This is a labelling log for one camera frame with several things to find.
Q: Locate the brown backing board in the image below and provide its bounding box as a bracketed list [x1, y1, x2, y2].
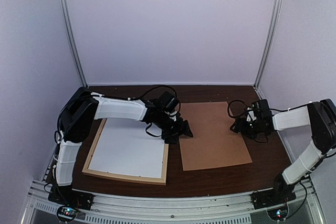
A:
[180, 102, 252, 171]

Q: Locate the aluminium front rail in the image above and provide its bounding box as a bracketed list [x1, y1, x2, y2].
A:
[22, 178, 320, 224]

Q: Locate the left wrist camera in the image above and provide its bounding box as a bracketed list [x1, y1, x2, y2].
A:
[169, 111, 182, 123]

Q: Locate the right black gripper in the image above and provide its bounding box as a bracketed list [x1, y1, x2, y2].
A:
[229, 119, 264, 141]

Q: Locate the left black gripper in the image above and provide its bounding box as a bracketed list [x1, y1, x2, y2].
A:
[156, 112, 195, 144]

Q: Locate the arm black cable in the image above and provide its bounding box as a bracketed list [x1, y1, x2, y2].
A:
[227, 100, 271, 143]
[141, 84, 182, 138]

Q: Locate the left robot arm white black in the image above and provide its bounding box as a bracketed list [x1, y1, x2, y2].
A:
[53, 87, 193, 205]

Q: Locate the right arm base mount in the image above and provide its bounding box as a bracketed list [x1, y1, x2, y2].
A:
[251, 189, 296, 209]

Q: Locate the right aluminium corner post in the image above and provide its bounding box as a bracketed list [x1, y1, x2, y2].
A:
[254, 0, 283, 89]

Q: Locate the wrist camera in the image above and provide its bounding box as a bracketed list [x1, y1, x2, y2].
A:
[246, 106, 257, 122]
[169, 111, 182, 123]

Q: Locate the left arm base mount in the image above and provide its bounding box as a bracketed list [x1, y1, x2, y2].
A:
[48, 191, 94, 210]

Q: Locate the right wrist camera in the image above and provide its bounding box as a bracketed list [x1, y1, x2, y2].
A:
[246, 106, 257, 122]

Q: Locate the left aluminium corner post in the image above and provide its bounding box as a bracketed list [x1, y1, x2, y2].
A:
[60, 0, 88, 87]

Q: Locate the light wooden picture frame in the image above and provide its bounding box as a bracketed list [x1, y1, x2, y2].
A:
[82, 118, 170, 186]

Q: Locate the cat photo print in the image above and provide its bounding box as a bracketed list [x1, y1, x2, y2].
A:
[88, 119, 166, 179]

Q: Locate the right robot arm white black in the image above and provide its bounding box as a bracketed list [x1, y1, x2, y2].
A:
[228, 99, 335, 204]

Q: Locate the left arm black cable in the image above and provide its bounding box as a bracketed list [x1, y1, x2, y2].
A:
[141, 84, 182, 138]

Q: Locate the aluminium corner post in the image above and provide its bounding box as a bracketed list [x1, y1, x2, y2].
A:
[254, 0, 283, 89]
[60, 0, 88, 87]

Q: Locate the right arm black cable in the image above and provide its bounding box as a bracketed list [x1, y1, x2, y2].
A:
[227, 100, 271, 143]

